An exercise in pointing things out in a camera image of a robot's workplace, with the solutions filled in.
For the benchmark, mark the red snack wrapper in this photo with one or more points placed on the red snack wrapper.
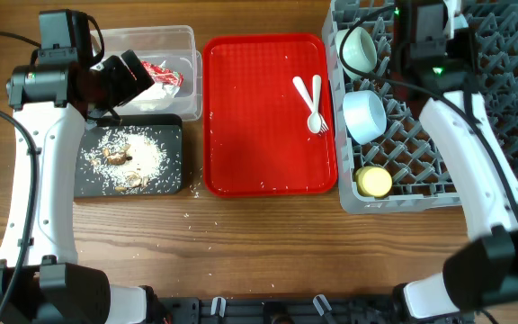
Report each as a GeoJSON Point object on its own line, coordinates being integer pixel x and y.
{"type": "Point", "coordinates": [163, 75]}

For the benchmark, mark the red serving tray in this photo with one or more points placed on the red serving tray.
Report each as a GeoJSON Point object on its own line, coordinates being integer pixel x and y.
{"type": "Point", "coordinates": [256, 140]}

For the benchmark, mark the yellow plastic cup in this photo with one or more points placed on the yellow plastic cup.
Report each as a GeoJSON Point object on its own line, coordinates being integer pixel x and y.
{"type": "Point", "coordinates": [373, 181]}

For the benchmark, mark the light blue rice bowl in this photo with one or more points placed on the light blue rice bowl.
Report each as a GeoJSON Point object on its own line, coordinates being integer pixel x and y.
{"type": "Point", "coordinates": [365, 116]}

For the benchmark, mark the rice and food scraps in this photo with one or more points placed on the rice and food scraps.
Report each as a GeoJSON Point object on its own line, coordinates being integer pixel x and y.
{"type": "Point", "coordinates": [126, 159]}

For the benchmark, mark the black plastic tray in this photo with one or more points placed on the black plastic tray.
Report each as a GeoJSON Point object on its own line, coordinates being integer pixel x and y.
{"type": "Point", "coordinates": [128, 157]}

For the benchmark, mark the black mounting rail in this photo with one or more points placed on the black mounting rail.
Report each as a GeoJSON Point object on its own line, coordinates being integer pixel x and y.
{"type": "Point", "coordinates": [372, 309]}

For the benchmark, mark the clear plastic bin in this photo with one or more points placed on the clear plastic bin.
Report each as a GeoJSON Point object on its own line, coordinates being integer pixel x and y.
{"type": "Point", "coordinates": [172, 47]}

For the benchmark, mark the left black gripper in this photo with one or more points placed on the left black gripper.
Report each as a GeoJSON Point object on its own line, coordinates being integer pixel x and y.
{"type": "Point", "coordinates": [129, 86]}

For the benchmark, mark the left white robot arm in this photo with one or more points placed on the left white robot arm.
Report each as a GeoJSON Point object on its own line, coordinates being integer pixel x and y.
{"type": "Point", "coordinates": [66, 86]}

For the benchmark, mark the white plastic spoon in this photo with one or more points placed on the white plastic spoon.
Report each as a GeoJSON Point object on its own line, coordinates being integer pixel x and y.
{"type": "Point", "coordinates": [314, 119]}

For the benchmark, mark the white plastic fork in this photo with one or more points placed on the white plastic fork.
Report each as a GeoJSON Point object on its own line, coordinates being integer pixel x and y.
{"type": "Point", "coordinates": [307, 98]}

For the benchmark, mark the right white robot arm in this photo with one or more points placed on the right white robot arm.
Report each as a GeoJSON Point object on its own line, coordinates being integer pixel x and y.
{"type": "Point", "coordinates": [435, 65]}

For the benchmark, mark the green bowl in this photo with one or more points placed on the green bowl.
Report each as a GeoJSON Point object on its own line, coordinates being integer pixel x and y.
{"type": "Point", "coordinates": [359, 51]}

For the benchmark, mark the crumpled white tissue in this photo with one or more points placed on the crumpled white tissue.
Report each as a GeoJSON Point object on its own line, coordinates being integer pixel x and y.
{"type": "Point", "coordinates": [158, 93]}

